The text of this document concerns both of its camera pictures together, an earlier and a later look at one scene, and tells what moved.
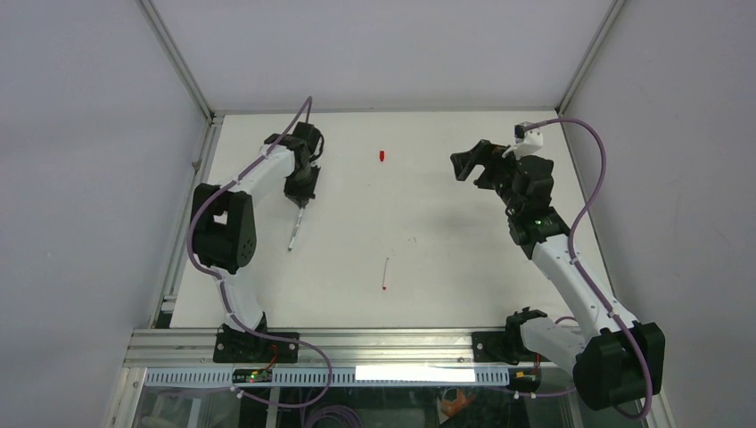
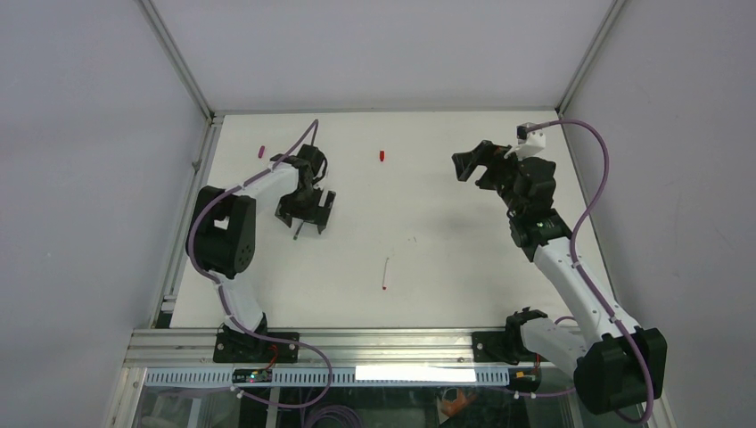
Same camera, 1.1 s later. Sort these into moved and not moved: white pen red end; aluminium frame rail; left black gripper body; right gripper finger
Moved: left black gripper body
Not moved: right gripper finger; aluminium frame rail; white pen red end
